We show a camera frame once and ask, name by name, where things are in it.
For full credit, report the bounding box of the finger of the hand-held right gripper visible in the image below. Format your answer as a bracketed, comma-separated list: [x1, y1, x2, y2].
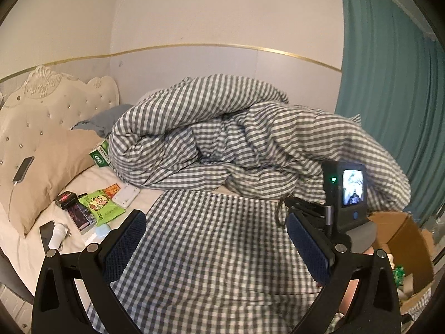
[285, 197, 326, 213]
[304, 212, 329, 233]

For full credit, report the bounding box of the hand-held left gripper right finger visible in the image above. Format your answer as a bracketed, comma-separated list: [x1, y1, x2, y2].
[285, 212, 402, 334]

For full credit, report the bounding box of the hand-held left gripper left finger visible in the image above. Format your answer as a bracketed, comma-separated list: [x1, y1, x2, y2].
[31, 210, 147, 334]

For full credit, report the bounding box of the brown cardboard box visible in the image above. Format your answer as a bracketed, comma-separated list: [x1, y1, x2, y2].
[367, 212, 435, 324]

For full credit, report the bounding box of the green snack packet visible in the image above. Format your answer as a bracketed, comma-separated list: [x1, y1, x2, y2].
[78, 188, 126, 225]

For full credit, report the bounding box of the white flat box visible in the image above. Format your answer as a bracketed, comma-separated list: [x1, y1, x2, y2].
[112, 185, 140, 208]

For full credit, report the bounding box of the dark packet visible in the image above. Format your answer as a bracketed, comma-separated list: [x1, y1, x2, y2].
[66, 203, 96, 234]

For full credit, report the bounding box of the white small bottle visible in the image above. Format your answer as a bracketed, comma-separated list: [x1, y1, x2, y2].
[48, 223, 70, 251]

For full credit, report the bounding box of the small black box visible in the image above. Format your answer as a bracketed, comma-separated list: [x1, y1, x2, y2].
[55, 191, 79, 210]

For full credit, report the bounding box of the grey checked bed sheet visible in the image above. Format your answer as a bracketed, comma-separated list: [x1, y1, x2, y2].
[85, 190, 348, 334]

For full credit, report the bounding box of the black smartphone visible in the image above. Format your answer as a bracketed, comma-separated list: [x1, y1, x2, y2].
[39, 220, 56, 251]

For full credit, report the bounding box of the green white box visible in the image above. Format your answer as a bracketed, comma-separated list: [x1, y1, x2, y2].
[88, 140, 112, 168]

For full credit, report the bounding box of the grey checked duvet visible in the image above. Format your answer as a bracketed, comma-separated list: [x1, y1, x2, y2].
[108, 74, 411, 213]

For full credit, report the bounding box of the beige pillow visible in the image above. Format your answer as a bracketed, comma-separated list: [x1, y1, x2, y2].
[7, 129, 105, 239]

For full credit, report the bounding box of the cream bed sheet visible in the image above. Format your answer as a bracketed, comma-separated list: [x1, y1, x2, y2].
[0, 165, 164, 286]

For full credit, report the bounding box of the teal curtain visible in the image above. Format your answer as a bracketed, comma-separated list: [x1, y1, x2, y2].
[334, 0, 445, 223]

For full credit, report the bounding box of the grey smartphone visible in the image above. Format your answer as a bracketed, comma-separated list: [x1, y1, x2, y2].
[12, 156, 35, 185]

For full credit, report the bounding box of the blue-grey cloth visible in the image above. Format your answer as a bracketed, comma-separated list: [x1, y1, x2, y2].
[71, 104, 134, 137]

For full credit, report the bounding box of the cream tufted headboard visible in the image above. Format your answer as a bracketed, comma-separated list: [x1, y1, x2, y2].
[0, 65, 119, 181]

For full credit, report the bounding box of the white bed frame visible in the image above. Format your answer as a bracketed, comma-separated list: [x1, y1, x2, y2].
[0, 250, 35, 328]

